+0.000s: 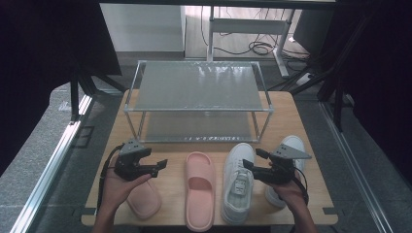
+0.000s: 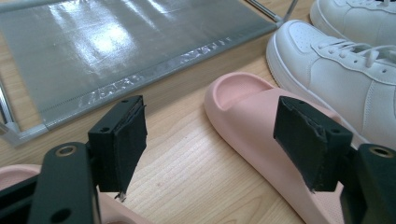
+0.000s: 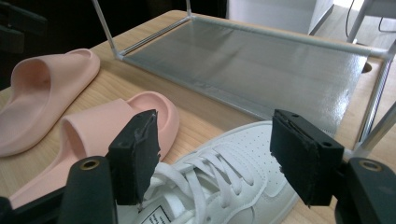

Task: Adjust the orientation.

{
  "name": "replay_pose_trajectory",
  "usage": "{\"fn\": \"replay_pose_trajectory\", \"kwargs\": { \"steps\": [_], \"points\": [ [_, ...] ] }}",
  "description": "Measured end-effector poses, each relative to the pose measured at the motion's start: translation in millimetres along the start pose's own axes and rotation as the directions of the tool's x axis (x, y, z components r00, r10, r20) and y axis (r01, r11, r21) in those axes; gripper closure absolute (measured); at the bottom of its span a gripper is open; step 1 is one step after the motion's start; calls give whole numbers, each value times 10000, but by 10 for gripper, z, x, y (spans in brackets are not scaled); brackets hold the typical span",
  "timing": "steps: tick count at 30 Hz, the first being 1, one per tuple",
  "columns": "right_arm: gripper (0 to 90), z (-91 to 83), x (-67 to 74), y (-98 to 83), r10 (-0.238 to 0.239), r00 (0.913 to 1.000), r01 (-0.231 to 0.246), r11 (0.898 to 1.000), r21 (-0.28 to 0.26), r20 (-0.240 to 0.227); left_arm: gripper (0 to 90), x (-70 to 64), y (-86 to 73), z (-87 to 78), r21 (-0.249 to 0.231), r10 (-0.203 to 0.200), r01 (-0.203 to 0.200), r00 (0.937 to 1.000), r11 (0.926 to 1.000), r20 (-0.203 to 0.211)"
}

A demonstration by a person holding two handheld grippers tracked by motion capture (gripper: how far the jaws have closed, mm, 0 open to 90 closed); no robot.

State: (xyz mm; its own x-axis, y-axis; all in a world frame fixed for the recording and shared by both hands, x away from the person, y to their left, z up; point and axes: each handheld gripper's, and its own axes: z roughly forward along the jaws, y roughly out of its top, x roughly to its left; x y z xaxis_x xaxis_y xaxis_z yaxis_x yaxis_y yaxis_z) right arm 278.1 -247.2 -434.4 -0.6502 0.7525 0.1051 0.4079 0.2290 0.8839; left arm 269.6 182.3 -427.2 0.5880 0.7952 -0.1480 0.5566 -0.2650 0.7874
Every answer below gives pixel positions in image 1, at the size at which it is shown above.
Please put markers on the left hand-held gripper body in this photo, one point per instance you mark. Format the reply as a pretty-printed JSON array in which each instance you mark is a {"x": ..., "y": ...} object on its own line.
[{"x": 128, "y": 161}]

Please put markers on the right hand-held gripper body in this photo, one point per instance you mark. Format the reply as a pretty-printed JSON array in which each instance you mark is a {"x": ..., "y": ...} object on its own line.
[{"x": 280, "y": 170}]

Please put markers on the white sneaker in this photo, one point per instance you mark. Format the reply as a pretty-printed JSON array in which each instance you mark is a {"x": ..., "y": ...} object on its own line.
[
  {"x": 293, "y": 142},
  {"x": 238, "y": 200}
]

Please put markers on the pink slipper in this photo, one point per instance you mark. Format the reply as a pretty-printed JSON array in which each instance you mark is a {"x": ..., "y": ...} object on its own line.
[
  {"x": 145, "y": 200},
  {"x": 199, "y": 194}
]

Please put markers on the two-tier metal shoe rack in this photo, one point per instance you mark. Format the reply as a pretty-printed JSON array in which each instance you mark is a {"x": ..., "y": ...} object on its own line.
[{"x": 197, "y": 87}]

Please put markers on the person's right hand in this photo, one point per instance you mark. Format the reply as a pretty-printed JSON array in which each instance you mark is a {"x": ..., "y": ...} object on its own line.
[{"x": 293, "y": 192}]

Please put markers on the person's left hand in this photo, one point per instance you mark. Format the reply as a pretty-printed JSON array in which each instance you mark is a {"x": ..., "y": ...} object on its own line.
[{"x": 116, "y": 191}]

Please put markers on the black floor hatch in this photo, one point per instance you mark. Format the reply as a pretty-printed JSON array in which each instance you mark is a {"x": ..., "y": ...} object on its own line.
[{"x": 85, "y": 136}]

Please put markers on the black metal stand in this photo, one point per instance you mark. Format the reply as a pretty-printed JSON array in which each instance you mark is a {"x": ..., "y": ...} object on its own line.
[
  {"x": 75, "y": 97},
  {"x": 338, "y": 103}
]

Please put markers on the white power strip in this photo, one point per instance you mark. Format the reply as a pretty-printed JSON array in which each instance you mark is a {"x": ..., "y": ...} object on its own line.
[{"x": 305, "y": 78}]

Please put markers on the white cabinet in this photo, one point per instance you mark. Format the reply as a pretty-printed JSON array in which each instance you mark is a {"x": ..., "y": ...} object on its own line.
[{"x": 142, "y": 29}]

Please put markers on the dark box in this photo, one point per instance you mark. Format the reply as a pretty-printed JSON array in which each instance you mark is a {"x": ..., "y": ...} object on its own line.
[{"x": 312, "y": 32}]

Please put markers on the dark curtain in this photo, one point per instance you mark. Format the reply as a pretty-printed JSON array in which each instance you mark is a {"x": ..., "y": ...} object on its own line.
[
  {"x": 39, "y": 64},
  {"x": 385, "y": 81}
]

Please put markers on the aluminium rail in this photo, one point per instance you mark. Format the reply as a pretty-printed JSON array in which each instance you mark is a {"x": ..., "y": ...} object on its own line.
[
  {"x": 356, "y": 171},
  {"x": 51, "y": 165}
]

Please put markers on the white desk frame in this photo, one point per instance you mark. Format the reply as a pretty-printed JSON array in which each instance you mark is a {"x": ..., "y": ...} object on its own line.
[{"x": 249, "y": 26}]

